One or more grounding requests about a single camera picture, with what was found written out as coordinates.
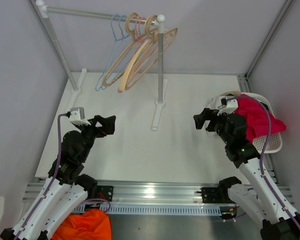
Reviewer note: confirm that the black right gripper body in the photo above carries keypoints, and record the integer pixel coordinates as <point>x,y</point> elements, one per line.
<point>217,124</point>

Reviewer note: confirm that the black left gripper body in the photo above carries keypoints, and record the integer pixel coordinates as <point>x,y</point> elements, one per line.
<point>90,133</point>

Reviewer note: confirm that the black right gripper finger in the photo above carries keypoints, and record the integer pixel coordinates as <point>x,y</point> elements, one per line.
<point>207,112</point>
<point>199,120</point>

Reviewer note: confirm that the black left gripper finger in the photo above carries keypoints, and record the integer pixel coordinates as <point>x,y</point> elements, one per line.
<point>97,120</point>
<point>106,124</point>

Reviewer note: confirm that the green white raglan shirt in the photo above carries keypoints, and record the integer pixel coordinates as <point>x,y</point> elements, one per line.
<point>215,102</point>

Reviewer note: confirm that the red t shirt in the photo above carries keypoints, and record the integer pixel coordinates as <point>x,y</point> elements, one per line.
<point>255,117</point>

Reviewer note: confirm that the blue wire hanger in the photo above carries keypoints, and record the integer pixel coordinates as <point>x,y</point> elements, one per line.
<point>99,86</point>
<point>122,35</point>

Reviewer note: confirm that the beige wooden hanger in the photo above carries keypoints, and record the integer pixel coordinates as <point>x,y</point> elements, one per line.
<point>123,46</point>

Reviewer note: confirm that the beige t shirt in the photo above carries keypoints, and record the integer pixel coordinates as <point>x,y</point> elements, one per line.
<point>232,93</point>

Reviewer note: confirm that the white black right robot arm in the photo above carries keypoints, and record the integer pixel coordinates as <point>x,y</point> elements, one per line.
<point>275,217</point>

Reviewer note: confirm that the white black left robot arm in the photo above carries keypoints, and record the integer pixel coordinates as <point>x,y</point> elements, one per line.
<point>66,186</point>

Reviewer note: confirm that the pink plastic hanger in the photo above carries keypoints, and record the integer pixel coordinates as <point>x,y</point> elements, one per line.
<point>146,43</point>

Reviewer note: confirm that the beige empty hanger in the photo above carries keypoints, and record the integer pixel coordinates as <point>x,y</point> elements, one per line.
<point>165,38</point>

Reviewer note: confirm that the white perforated laundry basket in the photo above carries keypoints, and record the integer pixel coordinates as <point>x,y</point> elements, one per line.
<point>272,142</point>

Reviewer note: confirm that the orange cloth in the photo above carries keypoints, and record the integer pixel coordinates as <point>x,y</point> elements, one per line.
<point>91,225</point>

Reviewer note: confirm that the white clothes rack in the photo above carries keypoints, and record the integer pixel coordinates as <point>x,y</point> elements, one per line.
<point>44,11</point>

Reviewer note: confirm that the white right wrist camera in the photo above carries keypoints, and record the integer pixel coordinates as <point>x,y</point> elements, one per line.
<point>228,105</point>

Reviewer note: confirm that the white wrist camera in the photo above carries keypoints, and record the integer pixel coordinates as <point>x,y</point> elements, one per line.
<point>228,105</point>
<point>77,117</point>

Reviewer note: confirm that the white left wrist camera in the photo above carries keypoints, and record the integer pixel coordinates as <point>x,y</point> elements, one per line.
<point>77,117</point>

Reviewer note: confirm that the aluminium corner frame post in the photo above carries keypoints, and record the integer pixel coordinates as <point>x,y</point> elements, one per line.
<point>243,78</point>

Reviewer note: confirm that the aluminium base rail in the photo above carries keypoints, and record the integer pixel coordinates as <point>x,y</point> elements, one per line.
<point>146,198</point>

